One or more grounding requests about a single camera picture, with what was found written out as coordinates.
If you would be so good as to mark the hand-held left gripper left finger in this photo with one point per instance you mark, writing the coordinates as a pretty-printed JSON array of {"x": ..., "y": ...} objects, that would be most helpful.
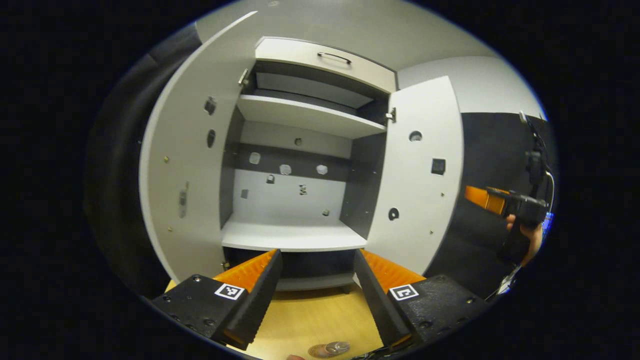
[{"x": 257, "y": 295}]

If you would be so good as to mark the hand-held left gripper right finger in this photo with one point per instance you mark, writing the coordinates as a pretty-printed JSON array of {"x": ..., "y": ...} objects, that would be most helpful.
[{"x": 377, "y": 295}]

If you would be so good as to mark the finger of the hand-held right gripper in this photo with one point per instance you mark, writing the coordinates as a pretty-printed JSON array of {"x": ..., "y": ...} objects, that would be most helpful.
[{"x": 485, "y": 199}]

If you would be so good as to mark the white cabinet door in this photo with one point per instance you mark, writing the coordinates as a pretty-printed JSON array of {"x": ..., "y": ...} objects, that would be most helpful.
[
  {"x": 420, "y": 200},
  {"x": 190, "y": 150}
]

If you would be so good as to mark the clear plastic bottle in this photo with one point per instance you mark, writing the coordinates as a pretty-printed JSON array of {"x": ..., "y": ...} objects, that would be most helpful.
[{"x": 339, "y": 347}]

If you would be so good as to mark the round brown coaster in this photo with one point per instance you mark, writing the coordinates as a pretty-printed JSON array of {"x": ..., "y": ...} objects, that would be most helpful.
[{"x": 316, "y": 351}]

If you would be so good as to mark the white cabinet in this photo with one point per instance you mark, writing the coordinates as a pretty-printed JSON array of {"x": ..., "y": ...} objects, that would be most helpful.
[{"x": 360, "y": 190}]

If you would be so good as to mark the metal door hinge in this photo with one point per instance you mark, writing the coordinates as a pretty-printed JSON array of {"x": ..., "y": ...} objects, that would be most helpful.
[
  {"x": 243, "y": 77},
  {"x": 391, "y": 115}
]

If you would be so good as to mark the white cabinet shelf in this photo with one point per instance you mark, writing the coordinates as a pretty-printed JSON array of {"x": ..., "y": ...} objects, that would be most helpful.
[{"x": 300, "y": 112}]

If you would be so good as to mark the white cabinet drawer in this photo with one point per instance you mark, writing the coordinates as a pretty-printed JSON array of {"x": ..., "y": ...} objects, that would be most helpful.
[{"x": 300, "y": 55}]

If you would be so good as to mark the computer monitor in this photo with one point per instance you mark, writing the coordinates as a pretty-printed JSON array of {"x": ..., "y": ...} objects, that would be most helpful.
[{"x": 548, "y": 225}]

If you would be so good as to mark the black backdrop cloth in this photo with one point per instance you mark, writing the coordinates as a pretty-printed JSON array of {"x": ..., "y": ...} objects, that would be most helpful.
[{"x": 480, "y": 150}]

